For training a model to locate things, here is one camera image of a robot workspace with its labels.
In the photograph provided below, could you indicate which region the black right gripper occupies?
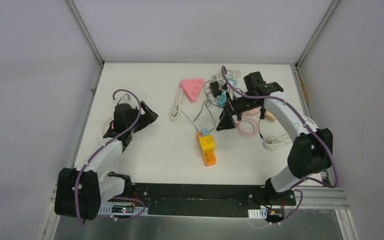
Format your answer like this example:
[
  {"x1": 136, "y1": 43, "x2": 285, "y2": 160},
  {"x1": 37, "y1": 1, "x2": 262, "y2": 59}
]
[{"x1": 216, "y1": 91, "x2": 261, "y2": 131}]

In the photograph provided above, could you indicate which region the teal power strip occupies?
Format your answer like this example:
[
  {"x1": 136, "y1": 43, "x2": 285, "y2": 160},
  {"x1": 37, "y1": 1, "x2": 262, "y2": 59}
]
[{"x1": 217, "y1": 80, "x2": 233, "y2": 108}]

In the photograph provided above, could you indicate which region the light blue plug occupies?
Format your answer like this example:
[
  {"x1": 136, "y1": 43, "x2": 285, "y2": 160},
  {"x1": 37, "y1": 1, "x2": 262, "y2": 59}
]
[{"x1": 201, "y1": 128, "x2": 210, "y2": 137}]

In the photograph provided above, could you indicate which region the yellow plug adapter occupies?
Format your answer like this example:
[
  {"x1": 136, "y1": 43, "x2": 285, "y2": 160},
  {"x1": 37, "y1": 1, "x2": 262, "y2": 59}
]
[{"x1": 197, "y1": 135, "x2": 216, "y2": 155}]

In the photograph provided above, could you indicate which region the black power adapter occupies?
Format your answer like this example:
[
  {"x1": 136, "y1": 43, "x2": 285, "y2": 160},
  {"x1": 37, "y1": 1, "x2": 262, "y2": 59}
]
[{"x1": 209, "y1": 81, "x2": 222, "y2": 98}]

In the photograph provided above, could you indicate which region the orange power strip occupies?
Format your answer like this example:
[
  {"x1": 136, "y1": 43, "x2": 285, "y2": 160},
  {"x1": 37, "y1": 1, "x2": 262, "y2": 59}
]
[{"x1": 196, "y1": 132, "x2": 217, "y2": 167}]

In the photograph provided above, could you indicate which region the pink triangular power strip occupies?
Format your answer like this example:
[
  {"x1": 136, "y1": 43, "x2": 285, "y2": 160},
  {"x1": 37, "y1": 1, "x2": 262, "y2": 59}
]
[{"x1": 179, "y1": 78, "x2": 205, "y2": 103}]

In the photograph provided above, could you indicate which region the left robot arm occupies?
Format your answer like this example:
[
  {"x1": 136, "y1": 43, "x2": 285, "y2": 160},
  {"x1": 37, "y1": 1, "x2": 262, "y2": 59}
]
[{"x1": 54, "y1": 101, "x2": 159, "y2": 221}]

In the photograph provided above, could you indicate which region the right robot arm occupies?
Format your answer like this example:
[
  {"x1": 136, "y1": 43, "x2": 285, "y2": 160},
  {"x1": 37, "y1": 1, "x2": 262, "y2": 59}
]
[{"x1": 216, "y1": 71, "x2": 334, "y2": 205}]

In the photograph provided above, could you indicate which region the beige plug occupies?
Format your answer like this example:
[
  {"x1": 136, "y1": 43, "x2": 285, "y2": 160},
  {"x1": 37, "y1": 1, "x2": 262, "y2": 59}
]
[{"x1": 264, "y1": 111, "x2": 277, "y2": 122}]

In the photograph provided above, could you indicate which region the pink round cable reel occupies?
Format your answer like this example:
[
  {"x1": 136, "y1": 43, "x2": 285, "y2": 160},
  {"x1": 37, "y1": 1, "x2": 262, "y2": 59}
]
[{"x1": 236, "y1": 108, "x2": 261, "y2": 137}]

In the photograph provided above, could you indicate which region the white orange-strip cable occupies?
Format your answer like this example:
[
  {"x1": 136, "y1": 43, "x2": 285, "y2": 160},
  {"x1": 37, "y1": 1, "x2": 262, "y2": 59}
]
[{"x1": 169, "y1": 87, "x2": 201, "y2": 133}]

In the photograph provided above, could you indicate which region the thin black adapter cable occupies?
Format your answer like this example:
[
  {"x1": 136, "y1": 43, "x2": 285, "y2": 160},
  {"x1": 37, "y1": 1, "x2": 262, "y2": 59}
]
[{"x1": 193, "y1": 81, "x2": 221, "y2": 133}]

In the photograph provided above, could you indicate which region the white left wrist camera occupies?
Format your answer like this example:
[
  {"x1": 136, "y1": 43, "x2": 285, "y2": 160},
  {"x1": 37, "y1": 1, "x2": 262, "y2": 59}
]
[{"x1": 114, "y1": 93, "x2": 132, "y2": 105}]

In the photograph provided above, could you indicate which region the white coiled strip cable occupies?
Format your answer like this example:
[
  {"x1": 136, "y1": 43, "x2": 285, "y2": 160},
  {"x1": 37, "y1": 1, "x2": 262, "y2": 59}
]
[{"x1": 210, "y1": 66, "x2": 242, "y2": 84}]

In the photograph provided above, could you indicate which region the white bundled cable right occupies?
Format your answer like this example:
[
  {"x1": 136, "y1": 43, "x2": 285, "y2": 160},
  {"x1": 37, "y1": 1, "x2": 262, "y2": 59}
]
[{"x1": 263, "y1": 115, "x2": 319, "y2": 152}]

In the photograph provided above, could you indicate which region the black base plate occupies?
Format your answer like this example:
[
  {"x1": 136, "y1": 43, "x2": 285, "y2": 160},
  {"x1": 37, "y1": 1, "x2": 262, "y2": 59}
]
[{"x1": 100, "y1": 182, "x2": 297, "y2": 219}]

